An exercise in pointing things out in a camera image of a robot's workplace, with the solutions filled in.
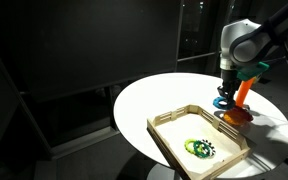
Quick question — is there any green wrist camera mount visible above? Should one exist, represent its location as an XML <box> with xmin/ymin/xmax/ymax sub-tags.
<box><xmin>235</xmin><ymin>61</ymin><xmax>271</xmax><ymax>82</ymax></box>

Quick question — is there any black and white toy ring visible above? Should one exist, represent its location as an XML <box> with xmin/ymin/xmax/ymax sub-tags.
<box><xmin>200</xmin><ymin>138</ymin><xmax>217</xmax><ymax>158</ymax></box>

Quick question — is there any light wooden slatted tray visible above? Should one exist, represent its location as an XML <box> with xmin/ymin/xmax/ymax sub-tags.
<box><xmin>146</xmin><ymin>104</ymin><xmax>254</xmax><ymax>180</ymax></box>

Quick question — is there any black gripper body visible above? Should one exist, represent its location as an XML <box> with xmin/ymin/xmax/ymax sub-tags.
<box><xmin>220</xmin><ymin>67</ymin><xmax>242</xmax><ymax>93</ymax></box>

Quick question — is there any white table pedestal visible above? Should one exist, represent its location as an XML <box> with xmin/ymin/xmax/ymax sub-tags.
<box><xmin>146</xmin><ymin>162</ymin><xmax>185</xmax><ymax>180</ymax></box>

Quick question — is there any orange toy ring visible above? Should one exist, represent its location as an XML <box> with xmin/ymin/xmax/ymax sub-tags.
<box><xmin>222</xmin><ymin>109</ymin><xmax>249</xmax><ymax>127</ymax></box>

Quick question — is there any lime green toy ring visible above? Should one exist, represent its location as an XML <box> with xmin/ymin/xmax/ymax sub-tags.
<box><xmin>184</xmin><ymin>137</ymin><xmax>202</xmax><ymax>155</ymax></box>

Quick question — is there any blue studded toy ring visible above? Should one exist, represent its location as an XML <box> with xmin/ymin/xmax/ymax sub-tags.
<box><xmin>212</xmin><ymin>96</ymin><xmax>236</xmax><ymax>111</ymax></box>

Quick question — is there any dark window frame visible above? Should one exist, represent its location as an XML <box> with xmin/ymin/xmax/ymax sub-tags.
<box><xmin>174</xmin><ymin>0</ymin><xmax>225</xmax><ymax>75</ymax></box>

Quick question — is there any orange stacking peg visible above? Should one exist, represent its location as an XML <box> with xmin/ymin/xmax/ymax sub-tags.
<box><xmin>234</xmin><ymin>77</ymin><xmax>256</xmax><ymax>108</ymax></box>

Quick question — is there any red studded toy ring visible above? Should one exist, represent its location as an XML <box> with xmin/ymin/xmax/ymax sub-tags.
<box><xmin>232</xmin><ymin>105</ymin><xmax>255</xmax><ymax>123</ymax></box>

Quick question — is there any dark green toy ring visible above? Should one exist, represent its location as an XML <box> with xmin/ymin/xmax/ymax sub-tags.
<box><xmin>192</xmin><ymin>139</ymin><xmax>212</xmax><ymax>159</ymax></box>

